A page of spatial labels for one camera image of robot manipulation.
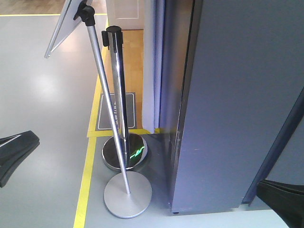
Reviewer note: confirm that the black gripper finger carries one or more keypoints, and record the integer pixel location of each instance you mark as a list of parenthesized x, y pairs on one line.
[(13, 151), (287, 200)]

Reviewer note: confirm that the dark floor sign sticker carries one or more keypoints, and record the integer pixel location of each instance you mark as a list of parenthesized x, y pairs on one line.
[(103, 119)]

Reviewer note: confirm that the chrome barrier post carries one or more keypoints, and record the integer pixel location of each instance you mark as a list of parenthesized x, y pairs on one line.
[(134, 147)]

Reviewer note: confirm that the grey fridge door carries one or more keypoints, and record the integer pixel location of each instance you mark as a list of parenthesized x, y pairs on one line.
[(247, 74)]

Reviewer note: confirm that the silver sign stand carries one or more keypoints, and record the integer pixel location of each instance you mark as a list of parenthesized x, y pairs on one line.
[(127, 194)]

